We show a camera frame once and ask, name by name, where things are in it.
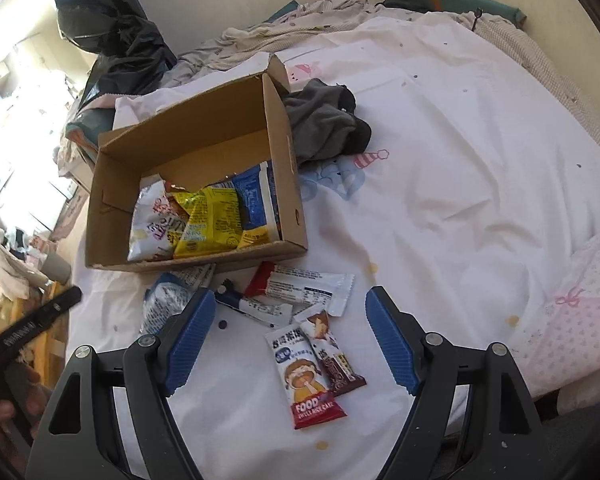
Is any brown cardboard box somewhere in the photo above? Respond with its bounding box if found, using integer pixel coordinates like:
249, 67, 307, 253
85, 52, 309, 273

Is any white hanging cloth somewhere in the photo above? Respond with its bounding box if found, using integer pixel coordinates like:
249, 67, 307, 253
0, 222, 48, 301

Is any beige dotted quilt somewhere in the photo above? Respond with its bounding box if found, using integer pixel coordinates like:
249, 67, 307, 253
460, 10, 600, 131

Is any dark grey cloth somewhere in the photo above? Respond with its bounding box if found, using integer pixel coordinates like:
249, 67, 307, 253
282, 78, 372, 166

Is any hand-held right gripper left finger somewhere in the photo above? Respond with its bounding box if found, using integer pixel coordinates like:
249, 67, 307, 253
26, 287, 217, 480

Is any person's right leg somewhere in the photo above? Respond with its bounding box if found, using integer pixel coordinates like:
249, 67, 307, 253
445, 395, 600, 480

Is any red white snack bar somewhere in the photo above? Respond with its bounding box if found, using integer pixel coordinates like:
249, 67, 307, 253
244, 261, 356, 317

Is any grey trash bin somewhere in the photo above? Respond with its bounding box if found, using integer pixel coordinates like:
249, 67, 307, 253
42, 251, 73, 285

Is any pink dotted blanket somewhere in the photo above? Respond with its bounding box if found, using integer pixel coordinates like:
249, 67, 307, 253
510, 220, 600, 411

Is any yellow wooden bench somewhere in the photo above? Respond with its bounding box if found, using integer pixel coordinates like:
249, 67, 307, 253
0, 280, 71, 376

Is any black plastic bag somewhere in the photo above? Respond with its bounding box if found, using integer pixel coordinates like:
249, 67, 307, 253
52, 0, 178, 111

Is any dark blue snack bar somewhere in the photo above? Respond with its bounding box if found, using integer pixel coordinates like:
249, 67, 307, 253
215, 285, 294, 326

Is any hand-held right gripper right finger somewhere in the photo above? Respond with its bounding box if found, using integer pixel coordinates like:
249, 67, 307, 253
365, 286, 546, 480

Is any teal cushion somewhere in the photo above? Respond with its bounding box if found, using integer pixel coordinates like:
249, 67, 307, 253
262, 1, 301, 25

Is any blue white snack packet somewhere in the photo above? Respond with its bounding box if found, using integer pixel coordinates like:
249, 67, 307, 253
140, 262, 217, 336

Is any white yellow snack packet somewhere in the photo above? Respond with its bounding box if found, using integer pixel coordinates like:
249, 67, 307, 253
127, 180, 178, 262

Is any brown chocolate bar packet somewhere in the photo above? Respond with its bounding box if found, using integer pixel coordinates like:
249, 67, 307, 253
294, 309, 368, 395

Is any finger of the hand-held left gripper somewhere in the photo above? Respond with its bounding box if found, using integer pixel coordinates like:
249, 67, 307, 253
37, 286, 83, 332

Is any teal orange rolled mat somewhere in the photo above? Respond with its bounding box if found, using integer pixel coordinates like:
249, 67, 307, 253
382, 0, 527, 28

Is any blue packet yellow base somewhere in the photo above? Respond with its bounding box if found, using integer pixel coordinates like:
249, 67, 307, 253
230, 162, 283, 251

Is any teal orange folded mat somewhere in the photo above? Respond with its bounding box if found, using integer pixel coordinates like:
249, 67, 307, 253
62, 95, 123, 161

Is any crumpled floral blanket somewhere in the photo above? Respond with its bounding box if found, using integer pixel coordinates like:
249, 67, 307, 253
172, 0, 381, 81

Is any person's left hand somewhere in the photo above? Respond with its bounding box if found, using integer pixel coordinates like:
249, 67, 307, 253
0, 362, 56, 442

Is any cartoon rice cake packet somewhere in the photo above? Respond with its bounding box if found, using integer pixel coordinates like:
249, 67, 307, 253
265, 329, 347, 430

